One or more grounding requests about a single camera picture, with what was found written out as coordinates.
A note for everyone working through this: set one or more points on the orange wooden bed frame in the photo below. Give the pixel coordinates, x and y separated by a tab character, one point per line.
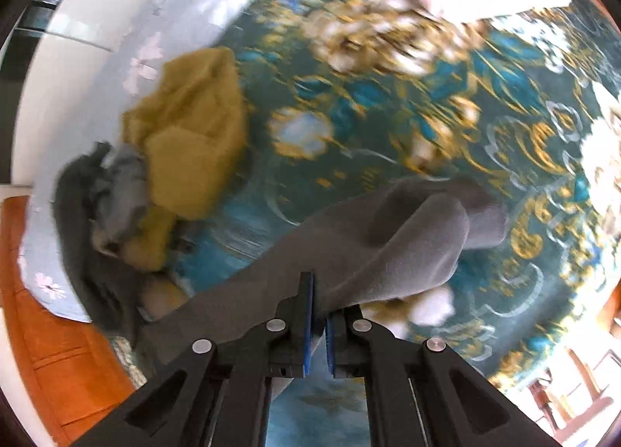
69	371

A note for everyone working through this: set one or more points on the wooden chair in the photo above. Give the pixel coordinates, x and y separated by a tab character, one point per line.
577	402

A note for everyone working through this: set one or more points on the dark grey sweatpants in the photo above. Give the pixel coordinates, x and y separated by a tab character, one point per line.
397	241

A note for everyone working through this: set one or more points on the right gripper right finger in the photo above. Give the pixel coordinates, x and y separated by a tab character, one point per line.
423	394

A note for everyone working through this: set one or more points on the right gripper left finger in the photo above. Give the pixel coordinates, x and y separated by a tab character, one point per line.
217	395

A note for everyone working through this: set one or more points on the teal floral bed blanket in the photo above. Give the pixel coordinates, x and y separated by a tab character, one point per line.
346	96

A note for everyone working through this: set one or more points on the white wardrobe with black stripe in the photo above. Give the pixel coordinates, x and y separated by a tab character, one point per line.
23	24

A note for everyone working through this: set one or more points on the beige fuzzy sweater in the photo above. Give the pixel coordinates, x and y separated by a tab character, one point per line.
160	297

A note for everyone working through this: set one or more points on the light blue floral quilt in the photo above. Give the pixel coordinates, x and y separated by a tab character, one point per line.
96	59

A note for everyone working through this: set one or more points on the mustard yellow knit sweater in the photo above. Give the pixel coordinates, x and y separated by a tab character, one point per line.
192	131

